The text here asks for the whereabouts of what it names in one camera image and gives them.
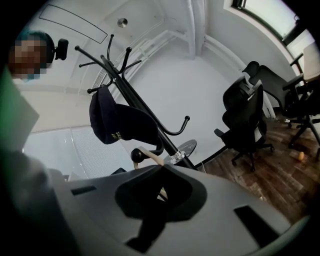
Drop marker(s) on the black metal coat rack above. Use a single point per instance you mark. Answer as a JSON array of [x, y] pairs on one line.
[[140, 102]]

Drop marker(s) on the dark navy cap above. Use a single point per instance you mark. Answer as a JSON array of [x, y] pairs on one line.
[[107, 117]]

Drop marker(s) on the white ceiling air vent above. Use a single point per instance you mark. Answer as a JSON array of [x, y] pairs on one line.
[[100, 78]]

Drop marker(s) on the black mesh office chair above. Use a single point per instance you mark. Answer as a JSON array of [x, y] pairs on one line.
[[241, 117], [275, 85]]

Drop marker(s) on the round metal ceiling fixture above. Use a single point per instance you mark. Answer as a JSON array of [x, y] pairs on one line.
[[122, 22]]

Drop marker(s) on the rectangular ceiling light panel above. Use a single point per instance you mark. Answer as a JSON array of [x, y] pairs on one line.
[[75, 23]]

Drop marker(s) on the small orange object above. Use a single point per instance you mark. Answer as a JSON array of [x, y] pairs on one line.
[[301, 156]]

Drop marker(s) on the person's upper body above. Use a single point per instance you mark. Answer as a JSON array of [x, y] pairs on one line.
[[13, 110]]

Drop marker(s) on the person's head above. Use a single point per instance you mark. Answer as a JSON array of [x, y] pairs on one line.
[[27, 58]]

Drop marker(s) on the dark-framed window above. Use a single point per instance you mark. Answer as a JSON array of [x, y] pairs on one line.
[[270, 15]]

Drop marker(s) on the beige desk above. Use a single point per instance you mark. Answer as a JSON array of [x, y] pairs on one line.
[[312, 62]]

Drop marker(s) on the black head-mounted camera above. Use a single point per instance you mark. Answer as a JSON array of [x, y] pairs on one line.
[[61, 49]]

